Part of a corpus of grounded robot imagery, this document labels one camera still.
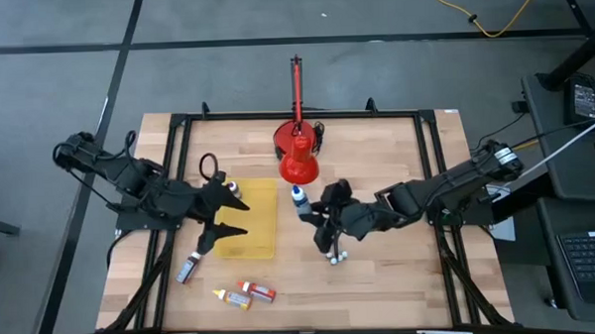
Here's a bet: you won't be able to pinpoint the grey base plate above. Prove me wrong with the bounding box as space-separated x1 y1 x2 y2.
485 181 518 244

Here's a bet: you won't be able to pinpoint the black power adapter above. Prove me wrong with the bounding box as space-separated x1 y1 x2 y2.
562 75 595 127

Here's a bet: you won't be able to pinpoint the red desk lamp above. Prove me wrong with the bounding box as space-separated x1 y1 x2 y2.
269 54 328 186

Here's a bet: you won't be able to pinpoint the black side desk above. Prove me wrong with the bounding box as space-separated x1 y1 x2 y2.
521 71 595 328

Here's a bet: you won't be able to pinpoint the blue-capped food coloring bottle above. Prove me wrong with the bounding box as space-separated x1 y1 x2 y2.
291 183 313 217

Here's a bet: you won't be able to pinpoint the yellow food coloring bottle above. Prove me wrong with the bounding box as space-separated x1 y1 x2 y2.
211 286 254 313

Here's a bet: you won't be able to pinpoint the black lamp cable with switch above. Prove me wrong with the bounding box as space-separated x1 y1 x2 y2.
272 119 327 162

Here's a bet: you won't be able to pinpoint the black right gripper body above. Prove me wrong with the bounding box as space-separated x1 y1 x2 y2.
310 177 381 255

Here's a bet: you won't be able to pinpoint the white cable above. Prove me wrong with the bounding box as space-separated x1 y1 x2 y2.
493 111 595 193

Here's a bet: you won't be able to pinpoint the yellow extension cable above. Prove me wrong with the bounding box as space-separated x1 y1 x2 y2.
414 0 546 42

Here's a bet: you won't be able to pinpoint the black stand leg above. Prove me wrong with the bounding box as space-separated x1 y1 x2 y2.
534 0 595 93

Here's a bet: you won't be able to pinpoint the black keyboard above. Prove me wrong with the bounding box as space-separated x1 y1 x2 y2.
555 230 595 310

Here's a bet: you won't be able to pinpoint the orange-red food coloring bottle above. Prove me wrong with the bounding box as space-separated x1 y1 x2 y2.
236 278 278 305

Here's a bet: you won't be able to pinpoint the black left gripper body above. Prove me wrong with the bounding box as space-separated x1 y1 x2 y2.
166 171 229 227

